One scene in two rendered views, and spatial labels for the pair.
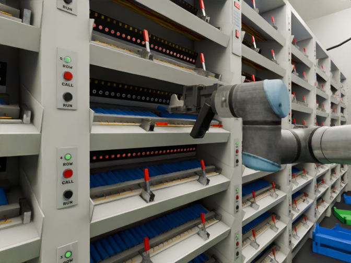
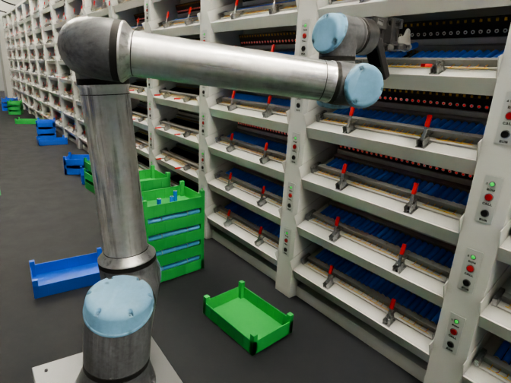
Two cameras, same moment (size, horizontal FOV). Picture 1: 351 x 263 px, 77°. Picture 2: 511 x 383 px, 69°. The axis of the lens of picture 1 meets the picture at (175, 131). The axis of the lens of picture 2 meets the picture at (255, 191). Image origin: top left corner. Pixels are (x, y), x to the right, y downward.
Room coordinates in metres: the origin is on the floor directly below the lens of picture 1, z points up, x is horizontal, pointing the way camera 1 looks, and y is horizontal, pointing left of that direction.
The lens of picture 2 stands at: (0.48, -1.21, 0.92)
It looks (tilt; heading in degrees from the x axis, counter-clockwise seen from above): 18 degrees down; 97
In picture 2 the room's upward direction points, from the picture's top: 3 degrees clockwise
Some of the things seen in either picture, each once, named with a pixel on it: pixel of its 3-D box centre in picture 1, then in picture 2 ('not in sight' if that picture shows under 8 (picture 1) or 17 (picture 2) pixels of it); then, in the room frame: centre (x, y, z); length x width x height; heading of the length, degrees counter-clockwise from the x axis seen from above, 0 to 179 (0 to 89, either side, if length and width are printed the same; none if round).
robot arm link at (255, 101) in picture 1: (259, 100); (339, 36); (0.55, -0.21, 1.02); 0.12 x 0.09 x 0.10; 47
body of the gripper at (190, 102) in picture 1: (203, 100); (379, 36); (0.66, -0.09, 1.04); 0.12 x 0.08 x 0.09; 47
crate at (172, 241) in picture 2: not in sight; (165, 230); (-0.11, 0.31, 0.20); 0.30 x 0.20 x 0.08; 48
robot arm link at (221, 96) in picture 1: (227, 101); (360, 36); (0.60, -0.14, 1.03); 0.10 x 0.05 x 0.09; 137
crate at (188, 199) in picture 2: not in sight; (164, 197); (-0.11, 0.31, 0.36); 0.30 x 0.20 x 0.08; 48
